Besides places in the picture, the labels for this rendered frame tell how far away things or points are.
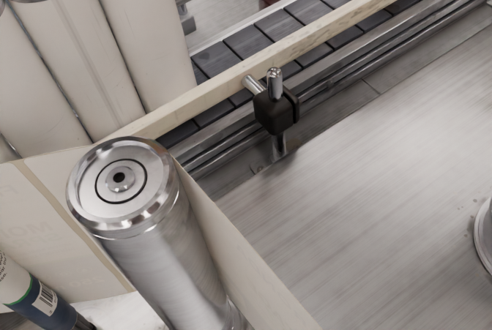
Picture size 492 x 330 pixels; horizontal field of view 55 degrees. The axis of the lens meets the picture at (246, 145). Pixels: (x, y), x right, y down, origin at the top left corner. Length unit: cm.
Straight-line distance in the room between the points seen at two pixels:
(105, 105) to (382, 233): 22
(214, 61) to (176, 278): 30
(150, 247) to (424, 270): 22
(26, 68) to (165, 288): 18
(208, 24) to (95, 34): 27
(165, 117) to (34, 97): 10
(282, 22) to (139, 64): 18
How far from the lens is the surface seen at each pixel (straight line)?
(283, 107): 37
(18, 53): 33
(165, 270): 19
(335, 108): 48
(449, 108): 43
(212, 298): 25
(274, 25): 49
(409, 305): 34
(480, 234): 36
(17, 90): 34
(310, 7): 52
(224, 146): 43
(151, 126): 38
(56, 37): 33
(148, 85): 39
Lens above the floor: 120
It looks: 54 degrees down
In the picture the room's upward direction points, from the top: 9 degrees counter-clockwise
